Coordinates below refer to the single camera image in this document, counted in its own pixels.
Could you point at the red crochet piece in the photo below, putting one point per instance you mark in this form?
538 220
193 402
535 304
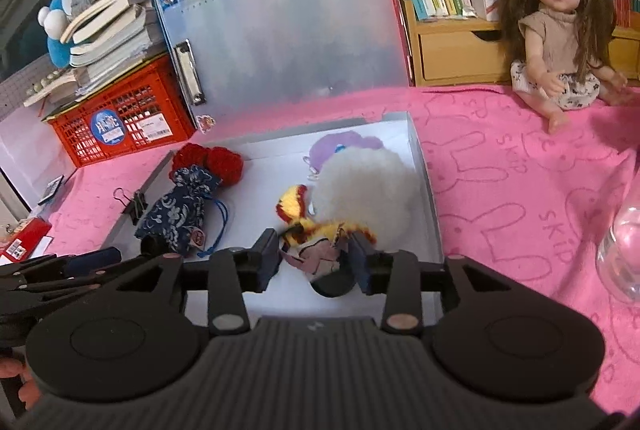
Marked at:
222 165

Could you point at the brown haired baby doll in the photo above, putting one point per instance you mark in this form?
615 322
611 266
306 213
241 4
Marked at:
545 35

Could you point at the clear drinking glass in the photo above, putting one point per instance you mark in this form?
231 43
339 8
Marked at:
622 250

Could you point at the purple plush piece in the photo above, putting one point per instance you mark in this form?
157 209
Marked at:
332 146

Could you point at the white fluffy pompom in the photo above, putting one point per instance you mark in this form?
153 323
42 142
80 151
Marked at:
365 190

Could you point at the white grid board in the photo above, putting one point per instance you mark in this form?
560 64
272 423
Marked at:
12 98

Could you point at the red yellow crochet snake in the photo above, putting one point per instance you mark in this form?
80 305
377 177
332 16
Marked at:
292 207

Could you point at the translucent plastic clipboard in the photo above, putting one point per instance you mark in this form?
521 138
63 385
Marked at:
300 35

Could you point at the stack of worn books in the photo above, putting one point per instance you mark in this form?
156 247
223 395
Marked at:
115 35

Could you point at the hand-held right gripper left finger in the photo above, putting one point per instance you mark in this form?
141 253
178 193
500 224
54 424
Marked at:
267 260

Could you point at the red envelope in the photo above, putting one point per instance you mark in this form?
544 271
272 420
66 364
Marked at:
25 235

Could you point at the small black calculator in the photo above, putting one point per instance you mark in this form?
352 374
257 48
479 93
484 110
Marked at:
50 191

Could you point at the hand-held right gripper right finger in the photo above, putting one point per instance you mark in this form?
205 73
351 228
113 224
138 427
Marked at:
361 265

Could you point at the white cardboard box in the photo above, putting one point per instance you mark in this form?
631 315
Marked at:
260 170

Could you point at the pink printed blanket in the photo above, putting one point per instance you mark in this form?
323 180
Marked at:
500 190

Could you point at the white paper sheet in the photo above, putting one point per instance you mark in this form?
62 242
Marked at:
30 145

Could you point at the black binder clip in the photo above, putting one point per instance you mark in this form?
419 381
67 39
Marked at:
137 207

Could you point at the blue cat plush toy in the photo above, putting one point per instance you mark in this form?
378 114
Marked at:
57 50

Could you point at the wooden drawer organizer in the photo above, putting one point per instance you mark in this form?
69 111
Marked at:
450 55

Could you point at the person's left hand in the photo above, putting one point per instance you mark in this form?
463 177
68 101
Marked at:
27 392

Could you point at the red plastic crate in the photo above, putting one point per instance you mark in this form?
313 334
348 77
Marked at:
145 110

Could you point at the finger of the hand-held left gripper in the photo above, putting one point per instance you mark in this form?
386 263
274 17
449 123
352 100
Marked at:
50 289
95 257

